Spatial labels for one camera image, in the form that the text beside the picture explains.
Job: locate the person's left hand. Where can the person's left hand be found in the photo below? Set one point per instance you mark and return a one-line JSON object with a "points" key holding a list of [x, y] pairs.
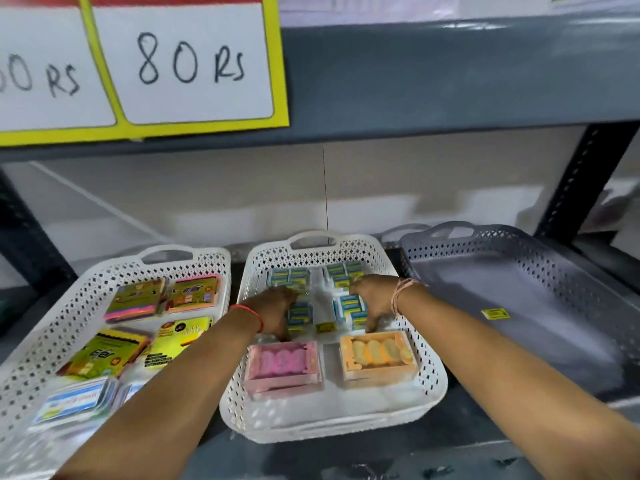
{"points": [[267, 307]]}

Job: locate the person's right hand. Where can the person's right hand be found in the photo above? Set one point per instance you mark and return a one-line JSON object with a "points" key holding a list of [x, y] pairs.
{"points": [[380, 294]]}

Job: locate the person's right thumb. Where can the person's right thumb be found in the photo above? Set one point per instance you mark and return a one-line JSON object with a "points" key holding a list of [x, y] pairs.
{"points": [[373, 322]]}

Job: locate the person's left thumb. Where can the person's left thumb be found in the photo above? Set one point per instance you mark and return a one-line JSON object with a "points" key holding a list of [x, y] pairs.
{"points": [[283, 328]]}

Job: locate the blue yellow box bundle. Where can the blue yellow box bundle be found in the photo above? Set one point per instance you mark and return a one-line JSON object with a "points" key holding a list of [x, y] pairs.
{"points": [[301, 315], [350, 307]]}

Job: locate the person's left forearm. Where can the person's left forearm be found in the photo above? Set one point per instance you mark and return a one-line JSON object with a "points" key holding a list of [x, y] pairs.
{"points": [[165, 394]]}

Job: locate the person's right forearm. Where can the person's right forearm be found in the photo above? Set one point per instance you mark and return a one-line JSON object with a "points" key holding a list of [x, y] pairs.
{"points": [[510, 384]]}

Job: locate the red thread wristband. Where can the red thread wristband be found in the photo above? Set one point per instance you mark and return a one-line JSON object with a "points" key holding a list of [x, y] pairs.
{"points": [[252, 312]]}

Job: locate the orange eraser box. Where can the orange eraser box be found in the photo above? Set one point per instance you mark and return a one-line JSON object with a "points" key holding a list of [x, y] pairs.
{"points": [[377, 357]]}

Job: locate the pink eraser box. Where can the pink eraser box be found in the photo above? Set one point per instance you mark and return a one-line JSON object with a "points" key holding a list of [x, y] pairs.
{"points": [[282, 364]]}

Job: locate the pink thread wristband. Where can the pink thread wristband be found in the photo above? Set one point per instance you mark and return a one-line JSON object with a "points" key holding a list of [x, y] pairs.
{"points": [[400, 292]]}

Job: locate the small yellow sticker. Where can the small yellow sticker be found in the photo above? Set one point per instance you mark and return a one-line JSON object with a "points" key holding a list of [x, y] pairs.
{"points": [[495, 313], [325, 327]]}

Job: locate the rows of small blue boxes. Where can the rows of small blue boxes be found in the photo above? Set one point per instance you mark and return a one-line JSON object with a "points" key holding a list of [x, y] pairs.
{"points": [[340, 272]]}

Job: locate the grey perforated plastic basket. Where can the grey perforated plastic basket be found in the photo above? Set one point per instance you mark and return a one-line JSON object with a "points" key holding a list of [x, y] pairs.
{"points": [[525, 279], [385, 239]]}

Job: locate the white perforated plastic basket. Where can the white perforated plastic basket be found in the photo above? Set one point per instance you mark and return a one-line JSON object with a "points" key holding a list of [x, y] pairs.
{"points": [[330, 412], [50, 314]]}

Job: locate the green pink booklet stack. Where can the green pink booklet stack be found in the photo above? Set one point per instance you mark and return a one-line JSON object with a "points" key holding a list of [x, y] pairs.
{"points": [[192, 293], [135, 299]]}

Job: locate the yellow black booklet stack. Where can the yellow black booklet stack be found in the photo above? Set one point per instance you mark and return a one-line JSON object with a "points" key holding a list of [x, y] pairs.
{"points": [[175, 339]]}

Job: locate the blue white card pack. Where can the blue white card pack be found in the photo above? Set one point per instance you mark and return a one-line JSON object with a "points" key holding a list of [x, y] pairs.
{"points": [[75, 399], [131, 392]]}

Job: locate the green yellow booklet stack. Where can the green yellow booklet stack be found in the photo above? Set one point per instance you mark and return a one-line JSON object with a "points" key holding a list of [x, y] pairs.
{"points": [[105, 352]]}

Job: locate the grey metal shelf board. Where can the grey metal shelf board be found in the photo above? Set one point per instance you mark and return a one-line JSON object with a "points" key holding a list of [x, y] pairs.
{"points": [[425, 79]]}

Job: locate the yellow bordered white price sign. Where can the yellow bordered white price sign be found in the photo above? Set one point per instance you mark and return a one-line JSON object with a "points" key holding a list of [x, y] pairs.
{"points": [[190, 59]]}

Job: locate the black perforated rack post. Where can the black perforated rack post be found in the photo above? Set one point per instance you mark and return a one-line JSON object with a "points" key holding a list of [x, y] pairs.
{"points": [[585, 179], [25, 244]]}

